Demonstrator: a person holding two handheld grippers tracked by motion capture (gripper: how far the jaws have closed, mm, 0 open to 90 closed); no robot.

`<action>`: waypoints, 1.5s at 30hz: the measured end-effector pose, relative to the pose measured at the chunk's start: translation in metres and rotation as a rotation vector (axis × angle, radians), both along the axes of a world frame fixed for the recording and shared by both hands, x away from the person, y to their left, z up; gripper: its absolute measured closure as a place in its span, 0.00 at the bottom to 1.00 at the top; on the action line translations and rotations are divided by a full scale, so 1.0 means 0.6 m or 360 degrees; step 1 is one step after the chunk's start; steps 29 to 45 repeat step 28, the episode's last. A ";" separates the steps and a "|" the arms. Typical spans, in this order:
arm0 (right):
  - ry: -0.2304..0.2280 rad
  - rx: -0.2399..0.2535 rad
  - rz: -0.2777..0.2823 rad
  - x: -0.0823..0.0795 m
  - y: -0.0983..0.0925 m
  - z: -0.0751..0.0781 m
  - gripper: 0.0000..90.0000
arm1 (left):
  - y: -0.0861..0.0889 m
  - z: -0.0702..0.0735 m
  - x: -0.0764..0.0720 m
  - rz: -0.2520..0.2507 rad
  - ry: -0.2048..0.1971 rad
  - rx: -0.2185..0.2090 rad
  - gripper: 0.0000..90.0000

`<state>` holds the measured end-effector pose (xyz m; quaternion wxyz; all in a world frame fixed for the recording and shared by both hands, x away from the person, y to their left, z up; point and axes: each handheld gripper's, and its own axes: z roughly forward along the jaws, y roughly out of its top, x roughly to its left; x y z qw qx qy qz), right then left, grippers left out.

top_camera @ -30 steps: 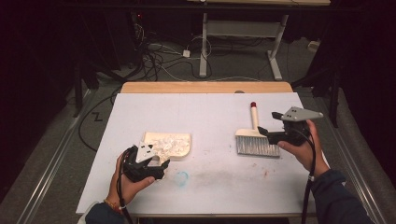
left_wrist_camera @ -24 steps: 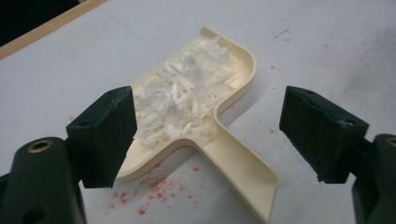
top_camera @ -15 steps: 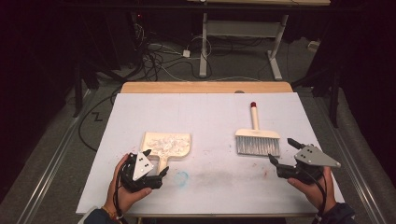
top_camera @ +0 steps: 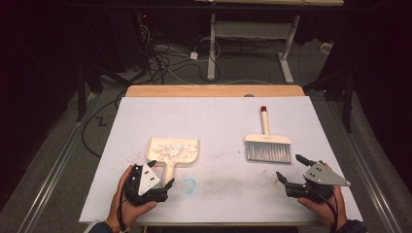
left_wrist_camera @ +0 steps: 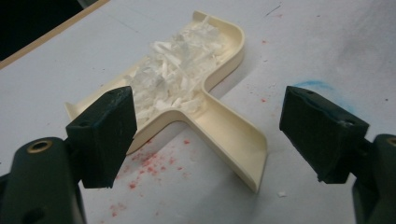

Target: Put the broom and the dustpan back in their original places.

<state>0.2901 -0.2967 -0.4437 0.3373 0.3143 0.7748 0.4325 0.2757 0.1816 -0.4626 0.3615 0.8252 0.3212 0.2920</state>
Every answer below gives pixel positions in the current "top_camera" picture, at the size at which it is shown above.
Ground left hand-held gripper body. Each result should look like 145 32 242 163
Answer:
124 161 169 207

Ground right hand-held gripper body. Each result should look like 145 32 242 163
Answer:
286 162 352 204

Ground cream plastic dustpan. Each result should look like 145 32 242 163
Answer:
146 137 200 187

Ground pile of white paper scraps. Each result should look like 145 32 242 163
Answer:
152 142 198 163

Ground cream brush with red cap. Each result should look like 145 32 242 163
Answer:
244 105 292 164

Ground person's left hand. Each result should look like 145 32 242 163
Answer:
108 164 158 229

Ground person's right hand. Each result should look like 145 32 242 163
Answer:
297 185 349 229

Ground white table cover sheet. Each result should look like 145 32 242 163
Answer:
79 96 364 225

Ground wooden table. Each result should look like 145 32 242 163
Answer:
124 84 339 227

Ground black metal stand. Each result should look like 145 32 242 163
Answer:
75 61 89 123

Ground desk with white legs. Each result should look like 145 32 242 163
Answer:
193 0 345 84

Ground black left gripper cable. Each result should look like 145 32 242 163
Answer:
117 168 129 233

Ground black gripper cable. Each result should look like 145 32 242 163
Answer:
315 187 340 233
117 168 129 233

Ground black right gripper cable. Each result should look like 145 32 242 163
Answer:
315 187 340 233

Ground metal floor rail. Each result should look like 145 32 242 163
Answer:
334 127 404 233
20 91 96 233

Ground black floor cable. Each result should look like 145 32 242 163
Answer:
81 90 127 159

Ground tangle of floor cables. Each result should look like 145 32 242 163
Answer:
137 13 224 85

